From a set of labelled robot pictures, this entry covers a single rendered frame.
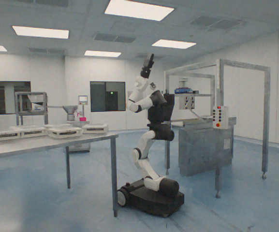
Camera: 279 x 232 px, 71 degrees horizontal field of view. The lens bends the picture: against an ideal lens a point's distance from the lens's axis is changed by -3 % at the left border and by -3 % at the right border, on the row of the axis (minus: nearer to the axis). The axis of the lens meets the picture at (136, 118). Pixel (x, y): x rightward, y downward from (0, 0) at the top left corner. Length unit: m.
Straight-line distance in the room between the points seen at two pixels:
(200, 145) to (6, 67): 6.62
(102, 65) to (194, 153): 5.59
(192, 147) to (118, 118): 5.10
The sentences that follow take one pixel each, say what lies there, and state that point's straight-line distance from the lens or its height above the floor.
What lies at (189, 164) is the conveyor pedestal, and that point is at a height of 0.20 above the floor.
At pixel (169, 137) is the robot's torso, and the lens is 2.08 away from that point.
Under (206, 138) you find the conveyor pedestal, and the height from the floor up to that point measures 0.56.
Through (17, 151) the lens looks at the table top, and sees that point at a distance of 1.60.
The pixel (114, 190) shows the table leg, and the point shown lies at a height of 0.29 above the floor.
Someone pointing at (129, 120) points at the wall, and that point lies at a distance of 8.15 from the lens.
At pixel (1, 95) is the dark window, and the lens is 7.94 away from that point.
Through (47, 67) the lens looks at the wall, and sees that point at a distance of 7.82.
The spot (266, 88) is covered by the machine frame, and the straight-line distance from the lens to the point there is 3.47.
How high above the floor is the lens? 1.17
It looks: 4 degrees down
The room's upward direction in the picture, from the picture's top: 1 degrees counter-clockwise
